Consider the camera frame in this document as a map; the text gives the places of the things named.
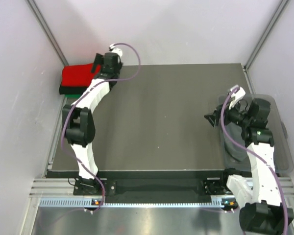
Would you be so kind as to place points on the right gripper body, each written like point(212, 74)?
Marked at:
point(238, 116)

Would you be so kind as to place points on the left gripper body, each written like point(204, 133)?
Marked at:
point(118, 65)

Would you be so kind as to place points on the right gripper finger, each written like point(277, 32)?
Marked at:
point(213, 120)
point(217, 110)

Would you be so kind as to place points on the red t shirt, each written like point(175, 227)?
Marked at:
point(78, 75)

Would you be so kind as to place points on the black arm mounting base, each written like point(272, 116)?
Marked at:
point(161, 174)

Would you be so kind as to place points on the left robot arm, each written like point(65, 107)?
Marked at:
point(78, 123)

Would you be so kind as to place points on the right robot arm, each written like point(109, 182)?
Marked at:
point(262, 207)

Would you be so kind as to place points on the grey t shirt in bin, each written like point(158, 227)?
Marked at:
point(234, 151)

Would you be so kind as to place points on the clear plastic bin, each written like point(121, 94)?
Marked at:
point(282, 156)

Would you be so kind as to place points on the folded green t shirt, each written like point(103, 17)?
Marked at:
point(74, 96)

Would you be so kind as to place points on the folded black t shirt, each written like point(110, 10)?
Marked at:
point(66, 90)

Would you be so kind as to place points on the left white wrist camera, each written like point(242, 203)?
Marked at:
point(114, 49)

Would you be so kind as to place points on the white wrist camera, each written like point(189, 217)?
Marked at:
point(114, 49)
point(236, 94)

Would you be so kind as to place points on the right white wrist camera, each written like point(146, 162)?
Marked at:
point(236, 94)

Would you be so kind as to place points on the left corner aluminium post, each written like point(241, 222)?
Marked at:
point(47, 31)

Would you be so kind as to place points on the corner aluminium post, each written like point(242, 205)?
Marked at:
point(47, 31)
point(282, 5)

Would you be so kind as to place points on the right corner aluminium post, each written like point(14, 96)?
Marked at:
point(282, 5)

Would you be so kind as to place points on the aluminium frame rail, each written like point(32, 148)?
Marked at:
point(46, 189)

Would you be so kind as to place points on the grey slotted cable duct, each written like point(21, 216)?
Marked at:
point(94, 203)

